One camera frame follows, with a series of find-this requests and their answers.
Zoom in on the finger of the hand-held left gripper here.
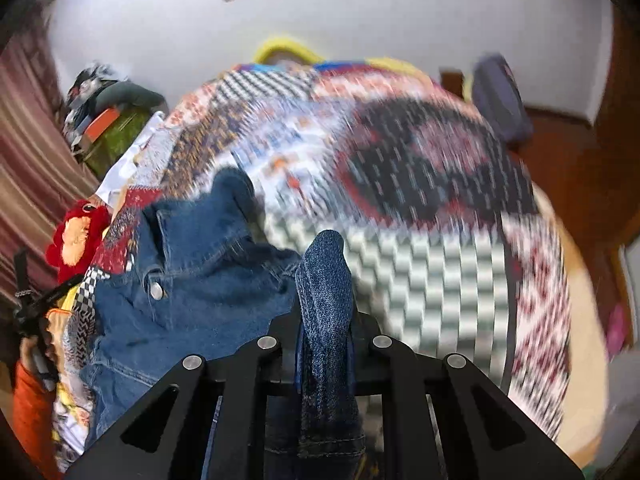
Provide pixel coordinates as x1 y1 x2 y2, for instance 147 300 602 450
30 273 84 308
14 248 30 308

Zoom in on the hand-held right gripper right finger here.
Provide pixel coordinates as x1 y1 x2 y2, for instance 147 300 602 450
350 310 584 480

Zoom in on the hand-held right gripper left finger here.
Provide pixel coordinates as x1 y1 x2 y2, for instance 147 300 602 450
65 312 304 480

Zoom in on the blue denim jacket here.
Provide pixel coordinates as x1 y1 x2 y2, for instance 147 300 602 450
80 167 369 480

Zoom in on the person's left forearm orange sleeve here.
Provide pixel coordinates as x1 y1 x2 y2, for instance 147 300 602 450
12 360 65 480

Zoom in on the pile of clothes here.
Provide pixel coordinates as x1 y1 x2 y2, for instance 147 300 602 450
62 62 132 128

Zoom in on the person's left hand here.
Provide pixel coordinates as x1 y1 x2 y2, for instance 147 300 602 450
21 335 53 386

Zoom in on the red plush toy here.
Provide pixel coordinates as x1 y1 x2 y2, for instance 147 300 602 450
45 200 114 284

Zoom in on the patchwork printed blanket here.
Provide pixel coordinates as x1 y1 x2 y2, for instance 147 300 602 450
50 57 576 480

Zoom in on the striped brown curtain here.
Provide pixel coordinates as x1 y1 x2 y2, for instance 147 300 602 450
0 7 103 311

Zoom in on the white cloth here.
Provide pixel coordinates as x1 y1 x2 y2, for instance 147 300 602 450
96 110 167 207

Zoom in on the green patterned cloth cabinet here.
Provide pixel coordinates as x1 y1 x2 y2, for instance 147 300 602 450
82 105 160 177

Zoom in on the orange box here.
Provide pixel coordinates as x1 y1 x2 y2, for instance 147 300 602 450
81 107 122 147

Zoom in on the beige bed mattress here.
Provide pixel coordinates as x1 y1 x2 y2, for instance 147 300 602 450
530 182 612 471

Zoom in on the grey neck pillow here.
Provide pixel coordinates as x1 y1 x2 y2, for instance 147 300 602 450
100 81 167 112

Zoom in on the pink item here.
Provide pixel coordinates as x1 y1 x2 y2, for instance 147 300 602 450
606 304 627 352

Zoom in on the dark blue bag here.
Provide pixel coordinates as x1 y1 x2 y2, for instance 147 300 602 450
471 54 534 144

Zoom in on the yellow plush item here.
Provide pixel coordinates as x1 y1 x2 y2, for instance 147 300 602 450
252 35 327 67

